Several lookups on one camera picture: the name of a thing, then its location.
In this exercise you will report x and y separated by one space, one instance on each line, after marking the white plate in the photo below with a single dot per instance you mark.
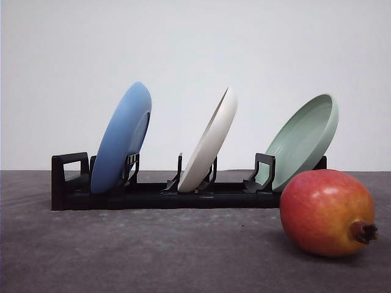
209 143

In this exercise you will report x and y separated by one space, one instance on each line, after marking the red yellow pomegranate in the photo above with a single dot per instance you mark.
327 212

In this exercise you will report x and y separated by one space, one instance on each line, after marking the blue plate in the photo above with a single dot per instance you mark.
121 135

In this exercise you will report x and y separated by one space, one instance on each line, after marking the green plate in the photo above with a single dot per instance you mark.
302 141

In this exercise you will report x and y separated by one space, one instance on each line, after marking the black plate rack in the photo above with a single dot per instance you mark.
72 176

